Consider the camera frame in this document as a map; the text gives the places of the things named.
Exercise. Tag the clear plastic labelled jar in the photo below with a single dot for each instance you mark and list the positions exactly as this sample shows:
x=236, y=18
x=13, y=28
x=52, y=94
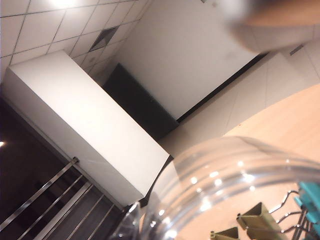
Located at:
x=200, y=180

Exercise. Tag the yellow binder clip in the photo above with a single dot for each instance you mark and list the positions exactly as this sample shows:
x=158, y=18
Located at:
x=227, y=233
x=257, y=216
x=265, y=233

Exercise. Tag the teal binder clip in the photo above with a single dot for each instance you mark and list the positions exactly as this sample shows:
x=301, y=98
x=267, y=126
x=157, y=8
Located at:
x=310, y=200

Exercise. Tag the dark door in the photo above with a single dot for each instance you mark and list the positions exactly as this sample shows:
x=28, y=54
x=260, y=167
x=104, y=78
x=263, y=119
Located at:
x=140, y=105

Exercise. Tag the white square pillar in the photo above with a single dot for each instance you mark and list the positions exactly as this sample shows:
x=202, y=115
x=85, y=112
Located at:
x=87, y=125

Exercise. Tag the ceiling air vent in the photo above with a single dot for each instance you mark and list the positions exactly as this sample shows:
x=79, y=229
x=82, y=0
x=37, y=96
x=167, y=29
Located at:
x=103, y=38

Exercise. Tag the metal railing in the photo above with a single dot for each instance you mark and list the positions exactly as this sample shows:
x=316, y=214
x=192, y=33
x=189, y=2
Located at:
x=50, y=200

